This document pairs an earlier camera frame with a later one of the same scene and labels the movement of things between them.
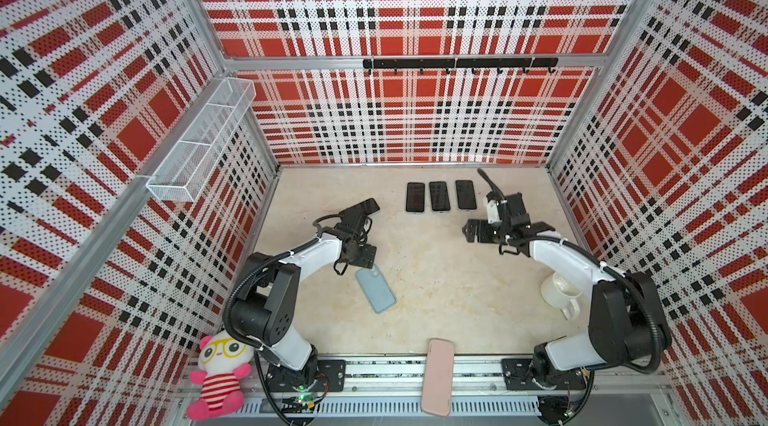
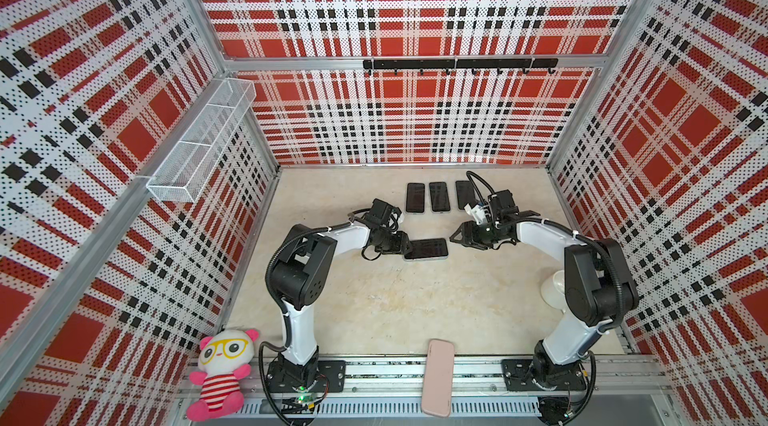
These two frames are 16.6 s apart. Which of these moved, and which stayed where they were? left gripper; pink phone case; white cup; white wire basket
Moved: left gripper
Stayed: white wire basket; pink phone case; white cup
